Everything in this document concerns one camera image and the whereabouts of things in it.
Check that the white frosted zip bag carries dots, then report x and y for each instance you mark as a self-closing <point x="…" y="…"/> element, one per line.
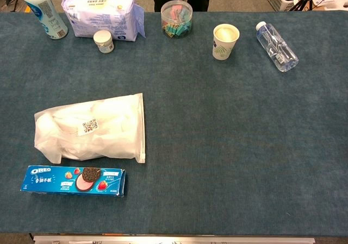
<point x="108" y="135"/>

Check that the teal felt table mat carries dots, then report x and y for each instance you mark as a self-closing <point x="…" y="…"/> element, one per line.
<point x="217" y="135"/>

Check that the paper cup with leaf print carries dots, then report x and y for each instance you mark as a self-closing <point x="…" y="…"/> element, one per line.
<point x="224" y="44"/>

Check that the clear jar of binder clips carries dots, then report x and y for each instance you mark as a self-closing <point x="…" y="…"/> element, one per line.
<point x="176" y="18"/>

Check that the small white-lidded jar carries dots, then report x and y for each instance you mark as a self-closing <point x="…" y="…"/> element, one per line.
<point x="103" y="41"/>

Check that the lavender tissue pack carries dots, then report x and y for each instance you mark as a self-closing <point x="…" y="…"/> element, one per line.
<point x="103" y="15"/>

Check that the clear plastic water bottle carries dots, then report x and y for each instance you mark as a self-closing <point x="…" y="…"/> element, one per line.
<point x="277" y="47"/>

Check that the blue Oreo cookie box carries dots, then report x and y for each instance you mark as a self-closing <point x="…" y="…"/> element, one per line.
<point x="54" y="182"/>

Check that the white milk drink bottle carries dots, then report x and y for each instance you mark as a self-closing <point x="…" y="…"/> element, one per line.
<point x="46" y="15"/>

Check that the silver aluminium table rail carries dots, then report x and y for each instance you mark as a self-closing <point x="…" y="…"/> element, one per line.
<point x="174" y="240"/>

